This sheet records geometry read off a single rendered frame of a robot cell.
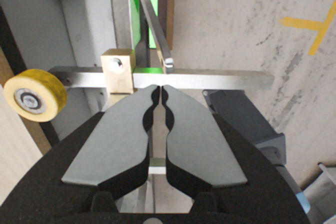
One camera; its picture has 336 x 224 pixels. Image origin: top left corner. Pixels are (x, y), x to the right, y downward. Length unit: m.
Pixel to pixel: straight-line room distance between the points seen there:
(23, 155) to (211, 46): 1.09
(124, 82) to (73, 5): 0.31
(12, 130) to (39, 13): 0.26
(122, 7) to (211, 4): 0.80
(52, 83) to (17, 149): 0.18
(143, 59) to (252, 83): 0.26
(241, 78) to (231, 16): 0.88
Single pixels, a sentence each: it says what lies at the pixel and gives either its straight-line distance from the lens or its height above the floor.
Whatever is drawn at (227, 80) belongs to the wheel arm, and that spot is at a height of 0.83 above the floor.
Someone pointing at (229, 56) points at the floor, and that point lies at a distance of 1.23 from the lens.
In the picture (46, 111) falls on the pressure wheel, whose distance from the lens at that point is 0.30.
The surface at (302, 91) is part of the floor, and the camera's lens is 1.73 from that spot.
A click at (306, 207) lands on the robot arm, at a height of 0.86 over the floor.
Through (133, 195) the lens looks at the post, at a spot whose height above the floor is 0.91.
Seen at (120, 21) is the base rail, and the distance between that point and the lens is 0.41.
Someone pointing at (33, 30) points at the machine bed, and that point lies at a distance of 0.45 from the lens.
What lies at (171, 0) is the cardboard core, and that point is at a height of 0.07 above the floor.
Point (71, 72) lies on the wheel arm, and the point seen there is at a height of 0.83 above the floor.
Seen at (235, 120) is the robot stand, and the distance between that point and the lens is 1.01.
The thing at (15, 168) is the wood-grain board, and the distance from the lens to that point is 0.49.
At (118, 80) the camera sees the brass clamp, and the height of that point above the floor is 0.84.
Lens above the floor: 1.10
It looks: 58 degrees down
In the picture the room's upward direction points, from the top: 178 degrees clockwise
